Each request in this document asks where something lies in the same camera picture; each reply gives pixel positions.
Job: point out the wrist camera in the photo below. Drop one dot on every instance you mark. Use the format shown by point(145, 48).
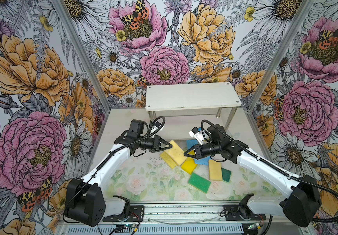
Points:
point(154, 126)
point(200, 135)

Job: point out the yellow sponge green underside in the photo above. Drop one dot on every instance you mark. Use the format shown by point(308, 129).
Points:
point(168, 160)

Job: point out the dark green sponge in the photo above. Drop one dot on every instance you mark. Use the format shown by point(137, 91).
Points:
point(226, 175)

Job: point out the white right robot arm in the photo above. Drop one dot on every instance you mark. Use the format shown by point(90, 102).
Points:
point(298, 202)

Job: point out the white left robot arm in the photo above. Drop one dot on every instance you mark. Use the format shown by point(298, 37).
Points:
point(85, 202)

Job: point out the aluminium front rail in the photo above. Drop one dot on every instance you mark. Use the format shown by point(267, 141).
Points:
point(181, 212)

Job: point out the white vented cable duct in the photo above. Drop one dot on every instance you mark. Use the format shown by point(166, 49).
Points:
point(162, 229)

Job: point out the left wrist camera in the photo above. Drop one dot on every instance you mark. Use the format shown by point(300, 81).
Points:
point(154, 126)

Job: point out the bright yellow sponge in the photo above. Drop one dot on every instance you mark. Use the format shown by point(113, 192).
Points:
point(189, 165)

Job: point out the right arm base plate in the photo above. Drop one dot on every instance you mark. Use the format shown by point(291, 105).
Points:
point(233, 212)

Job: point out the white two-tier shelf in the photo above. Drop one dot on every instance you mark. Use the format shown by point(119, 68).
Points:
point(185, 105)

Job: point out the small blue sponge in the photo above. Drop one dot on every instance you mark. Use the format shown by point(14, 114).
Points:
point(191, 143)

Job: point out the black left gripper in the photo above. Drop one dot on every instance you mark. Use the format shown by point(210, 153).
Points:
point(158, 143)

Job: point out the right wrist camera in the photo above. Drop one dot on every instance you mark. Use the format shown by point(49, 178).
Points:
point(200, 135)

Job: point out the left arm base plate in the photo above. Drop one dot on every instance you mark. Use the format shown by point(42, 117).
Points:
point(136, 214)

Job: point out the light blue sponge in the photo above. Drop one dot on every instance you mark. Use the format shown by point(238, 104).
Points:
point(203, 161)

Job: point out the pale yellow porous sponge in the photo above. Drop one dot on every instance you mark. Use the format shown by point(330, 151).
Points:
point(176, 153)

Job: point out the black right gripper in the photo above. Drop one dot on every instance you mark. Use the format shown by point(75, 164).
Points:
point(198, 150)

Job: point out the green circuit board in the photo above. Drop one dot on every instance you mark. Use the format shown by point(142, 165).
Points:
point(126, 226)

